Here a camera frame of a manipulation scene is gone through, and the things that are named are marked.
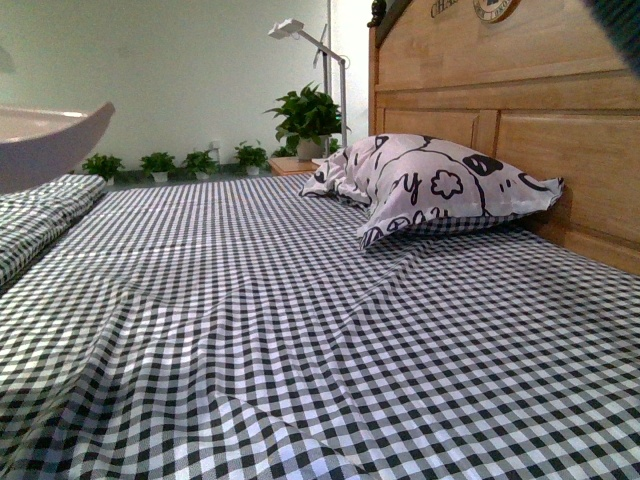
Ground folded checkered blanket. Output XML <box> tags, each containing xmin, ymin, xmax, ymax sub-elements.
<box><xmin>1</xmin><ymin>174</ymin><xmax>106</xmax><ymax>284</ymax></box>

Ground cartoon print pillow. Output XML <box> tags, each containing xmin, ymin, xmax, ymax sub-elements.
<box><xmin>301</xmin><ymin>133</ymin><xmax>564</xmax><ymax>250</ymax></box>

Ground small potted plant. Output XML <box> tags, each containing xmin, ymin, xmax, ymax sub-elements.
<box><xmin>140</xmin><ymin>152</ymin><xmax>175</xmax><ymax>183</ymax></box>
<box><xmin>182</xmin><ymin>149</ymin><xmax>220</xmax><ymax>181</ymax></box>
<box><xmin>235</xmin><ymin>141</ymin><xmax>269</xmax><ymax>176</ymax></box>
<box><xmin>82</xmin><ymin>154</ymin><xmax>124</xmax><ymax>186</ymax></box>

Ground far wooden nightstand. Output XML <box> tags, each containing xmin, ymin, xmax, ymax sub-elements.
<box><xmin>268</xmin><ymin>157</ymin><xmax>319</xmax><ymax>176</ymax></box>

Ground white desk lamp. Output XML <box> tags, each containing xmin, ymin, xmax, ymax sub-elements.
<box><xmin>268</xmin><ymin>18</ymin><xmax>348</xmax><ymax>153</ymax></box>

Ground black white checkered bedsheet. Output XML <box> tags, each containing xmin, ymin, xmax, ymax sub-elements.
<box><xmin>1</xmin><ymin>177</ymin><xmax>639</xmax><ymax>479</ymax></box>

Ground large potted green plant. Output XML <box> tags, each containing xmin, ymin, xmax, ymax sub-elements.
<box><xmin>266</xmin><ymin>83</ymin><xmax>342</xmax><ymax>160</ymax></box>

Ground beige plastic dustpan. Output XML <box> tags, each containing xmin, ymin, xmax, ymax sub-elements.
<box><xmin>1</xmin><ymin>102</ymin><xmax>115</xmax><ymax>194</ymax></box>

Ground wooden bed frame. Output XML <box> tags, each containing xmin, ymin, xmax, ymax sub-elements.
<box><xmin>369</xmin><ymin>1</ymin><xmax>639</xmax><ymax>273</ymax></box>

